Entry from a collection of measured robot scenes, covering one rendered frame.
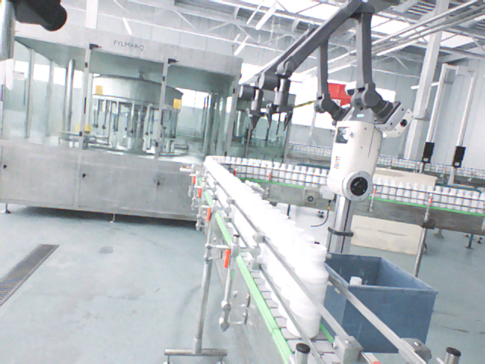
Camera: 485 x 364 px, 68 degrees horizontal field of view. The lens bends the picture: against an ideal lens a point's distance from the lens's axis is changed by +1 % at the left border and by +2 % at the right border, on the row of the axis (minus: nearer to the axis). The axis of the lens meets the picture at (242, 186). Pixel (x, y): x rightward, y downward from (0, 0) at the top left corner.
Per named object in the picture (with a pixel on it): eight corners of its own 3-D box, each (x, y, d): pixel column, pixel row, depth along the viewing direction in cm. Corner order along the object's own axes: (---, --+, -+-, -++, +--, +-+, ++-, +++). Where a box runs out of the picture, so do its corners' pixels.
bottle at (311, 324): (288, 320, 71) (301, 239, 69) (318, 328, 69) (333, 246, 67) (283, 334, 65) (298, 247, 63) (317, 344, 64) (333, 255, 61)
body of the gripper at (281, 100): (293, 112, 147) (296, 93, 146) (270, 108, 145) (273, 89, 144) (289, 113, 154) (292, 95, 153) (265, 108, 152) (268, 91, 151)
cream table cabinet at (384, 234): (405, 244, 592) (420, 174, 576) (420, 255, 531) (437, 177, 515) (337, 233, 603) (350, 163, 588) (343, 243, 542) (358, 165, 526)
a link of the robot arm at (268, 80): (295, 61, 144) (287, 67, 152) (267, 55, 141) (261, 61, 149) (291, 92, 144) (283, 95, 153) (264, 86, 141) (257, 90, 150)
